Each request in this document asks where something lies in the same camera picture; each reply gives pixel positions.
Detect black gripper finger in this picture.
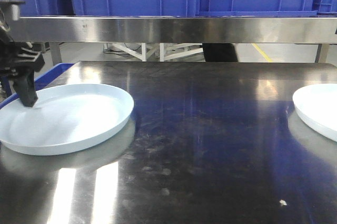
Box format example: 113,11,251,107
12,70,38,107

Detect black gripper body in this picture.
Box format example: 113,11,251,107
1,28,45,79

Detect light blue plate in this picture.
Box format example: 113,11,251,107
1,84,134,156
292,84,336,141

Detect blue bin beside table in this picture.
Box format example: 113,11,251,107
1,63,74,108

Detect person in dark trousers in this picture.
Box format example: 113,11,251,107
202,43,238,62

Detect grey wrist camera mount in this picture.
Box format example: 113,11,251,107
1,0,25,32

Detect white metal frame stand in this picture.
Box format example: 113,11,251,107
103,43,203,62

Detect stainless steel shelf rail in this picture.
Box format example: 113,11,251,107
7,16,336,44

